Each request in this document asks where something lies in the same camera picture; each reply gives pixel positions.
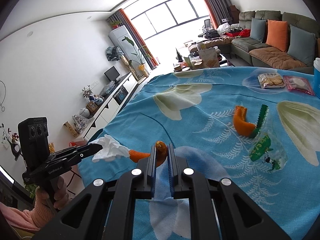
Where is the white tissue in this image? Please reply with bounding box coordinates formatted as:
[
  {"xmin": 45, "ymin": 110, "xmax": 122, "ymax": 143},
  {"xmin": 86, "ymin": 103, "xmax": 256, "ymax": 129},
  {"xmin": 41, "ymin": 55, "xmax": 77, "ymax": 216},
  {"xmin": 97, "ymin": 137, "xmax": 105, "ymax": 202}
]
[{"xmin": 89, "ymin": 134, "xmax": 130, "ymax": 163}]

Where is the orange peel piece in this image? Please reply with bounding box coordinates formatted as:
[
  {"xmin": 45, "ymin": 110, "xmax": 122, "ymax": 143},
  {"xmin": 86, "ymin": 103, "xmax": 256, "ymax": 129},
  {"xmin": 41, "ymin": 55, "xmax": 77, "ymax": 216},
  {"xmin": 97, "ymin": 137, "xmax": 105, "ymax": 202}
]
[{"xmin": 128, "ymin": 140, "xmax": 169, "ymax": 168}]

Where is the pink sleeve left forearm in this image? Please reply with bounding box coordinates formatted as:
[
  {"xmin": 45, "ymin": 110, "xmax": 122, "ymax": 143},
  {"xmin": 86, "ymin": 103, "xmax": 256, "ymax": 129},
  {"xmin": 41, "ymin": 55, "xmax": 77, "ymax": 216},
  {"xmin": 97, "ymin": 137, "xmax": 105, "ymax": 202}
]
[{"xmin": 1, "ymin": 195, "xmax": 54, "ymax": 232}]

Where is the left hand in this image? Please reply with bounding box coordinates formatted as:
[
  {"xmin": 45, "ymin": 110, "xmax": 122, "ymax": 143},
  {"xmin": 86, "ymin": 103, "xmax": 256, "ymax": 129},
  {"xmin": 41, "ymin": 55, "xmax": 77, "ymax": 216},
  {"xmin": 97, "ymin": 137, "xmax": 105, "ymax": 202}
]
[{"xmin": 36, "ymin": 176, "xmax": 69, "ymax": 210}]

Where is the large orange peel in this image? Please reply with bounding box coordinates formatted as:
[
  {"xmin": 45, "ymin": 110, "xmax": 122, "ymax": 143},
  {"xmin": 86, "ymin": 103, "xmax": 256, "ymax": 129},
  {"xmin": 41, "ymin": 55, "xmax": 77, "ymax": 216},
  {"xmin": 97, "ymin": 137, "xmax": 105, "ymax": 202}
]
[{"xmin": 233, "ymin": 106, "xmax": 262, "ymax": 139}]

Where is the blue floral tablecloth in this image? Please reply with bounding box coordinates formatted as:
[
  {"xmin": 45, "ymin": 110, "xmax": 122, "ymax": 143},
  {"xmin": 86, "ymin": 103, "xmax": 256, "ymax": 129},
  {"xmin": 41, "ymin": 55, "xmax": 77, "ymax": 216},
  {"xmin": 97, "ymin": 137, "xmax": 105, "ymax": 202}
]
[{"xmin": 103, "ymin": 67, "xmax": 319, "ymax": 239}]

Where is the white black tv cabinet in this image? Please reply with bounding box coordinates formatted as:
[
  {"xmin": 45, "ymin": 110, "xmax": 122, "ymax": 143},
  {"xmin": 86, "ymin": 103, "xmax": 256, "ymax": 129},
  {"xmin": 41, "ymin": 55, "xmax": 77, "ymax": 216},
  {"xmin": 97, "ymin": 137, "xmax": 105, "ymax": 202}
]
[{"xmin": 78, "ymin": 74, "xmax": 138, "ymax": 141}]

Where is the small black monitor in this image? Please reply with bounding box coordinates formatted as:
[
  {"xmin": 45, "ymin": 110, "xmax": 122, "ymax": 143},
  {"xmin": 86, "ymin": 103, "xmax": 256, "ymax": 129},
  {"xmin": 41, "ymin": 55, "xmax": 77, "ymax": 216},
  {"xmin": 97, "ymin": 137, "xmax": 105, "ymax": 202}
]
[{"xmin": 104, "ymin": 66, "xmax": 120, "ymax": 83}]

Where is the cracker snack packet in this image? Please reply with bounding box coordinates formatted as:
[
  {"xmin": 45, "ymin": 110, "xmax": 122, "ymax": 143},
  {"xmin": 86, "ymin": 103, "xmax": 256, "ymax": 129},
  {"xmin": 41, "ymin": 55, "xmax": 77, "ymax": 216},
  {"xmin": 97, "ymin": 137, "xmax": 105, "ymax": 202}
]
[{"xmin": 258, "ymin": 73, "xmax": 285, "ymax": 89}]

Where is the tall potted plant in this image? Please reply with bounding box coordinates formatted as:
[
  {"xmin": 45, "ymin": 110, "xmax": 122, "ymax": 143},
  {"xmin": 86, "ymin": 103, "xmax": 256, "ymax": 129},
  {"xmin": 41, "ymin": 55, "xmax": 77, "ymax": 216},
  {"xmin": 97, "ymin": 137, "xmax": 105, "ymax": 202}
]
[{"xmin": 122, "ymin": 36, "xmax": 149, "ymax": 77}]

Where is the pink snack packet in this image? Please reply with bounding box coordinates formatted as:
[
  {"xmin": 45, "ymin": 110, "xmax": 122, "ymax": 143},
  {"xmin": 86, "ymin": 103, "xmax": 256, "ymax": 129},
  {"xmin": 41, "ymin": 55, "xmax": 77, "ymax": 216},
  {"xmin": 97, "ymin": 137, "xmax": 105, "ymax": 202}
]
[{"xmin": 283, "ymin": 75, "xmax": 315, "ymax": 96}]

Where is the white standing air conditioner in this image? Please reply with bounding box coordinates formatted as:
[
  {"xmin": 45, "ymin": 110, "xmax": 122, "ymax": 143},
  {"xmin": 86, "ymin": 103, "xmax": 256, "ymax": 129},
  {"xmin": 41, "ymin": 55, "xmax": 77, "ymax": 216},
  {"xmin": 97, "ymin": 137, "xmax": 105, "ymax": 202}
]
[{"xmin": 108, "ymin": 25, "xmax": 145, "ymax": 77}]

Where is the cluttered coffee table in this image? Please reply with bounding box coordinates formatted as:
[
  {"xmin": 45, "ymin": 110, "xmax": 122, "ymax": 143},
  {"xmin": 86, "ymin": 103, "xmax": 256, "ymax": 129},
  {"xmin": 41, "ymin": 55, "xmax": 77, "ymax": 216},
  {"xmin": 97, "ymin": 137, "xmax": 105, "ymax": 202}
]
[{"xmin": 173, "ymin": 41, "xmax": 230, "ymax": 72}]

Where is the blue white plastic bottle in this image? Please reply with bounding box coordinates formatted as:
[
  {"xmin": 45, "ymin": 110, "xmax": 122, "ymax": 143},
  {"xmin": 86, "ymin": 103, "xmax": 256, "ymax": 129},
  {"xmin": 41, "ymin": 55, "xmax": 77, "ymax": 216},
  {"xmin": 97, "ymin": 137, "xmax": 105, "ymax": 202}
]
[{"xmin": 313, "ymin": 57, "xmax": 320, "ymax": 98}]

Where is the grey blue cushion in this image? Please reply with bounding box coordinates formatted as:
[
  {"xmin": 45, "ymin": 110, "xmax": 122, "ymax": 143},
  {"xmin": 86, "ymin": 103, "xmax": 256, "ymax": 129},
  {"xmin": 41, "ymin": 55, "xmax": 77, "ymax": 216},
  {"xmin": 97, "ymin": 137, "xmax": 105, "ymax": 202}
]
[
  {"xmin": 250, "ymin": 18, "xmax": 266, "ymax": 43},
  {"xmin": 287, "ymin": 25, "xmax": 316, "ymax": 67}
]

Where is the green brown sectional sofa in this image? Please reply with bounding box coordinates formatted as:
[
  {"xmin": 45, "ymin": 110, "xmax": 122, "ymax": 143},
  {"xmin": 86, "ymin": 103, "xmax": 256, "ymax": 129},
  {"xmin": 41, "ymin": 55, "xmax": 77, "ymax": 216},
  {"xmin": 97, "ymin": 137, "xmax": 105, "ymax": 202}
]
[{"xmin": 231, "ymin": 10, "xmax": 319, "ymax": 74}]

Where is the orange cushion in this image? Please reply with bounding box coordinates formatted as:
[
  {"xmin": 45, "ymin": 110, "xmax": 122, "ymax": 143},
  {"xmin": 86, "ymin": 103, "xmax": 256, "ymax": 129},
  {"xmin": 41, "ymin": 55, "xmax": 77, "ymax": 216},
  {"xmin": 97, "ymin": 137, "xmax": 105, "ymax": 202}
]
[{"xmin": 266, "ymin": 20, "xmax": 289, "ymax": 52}]

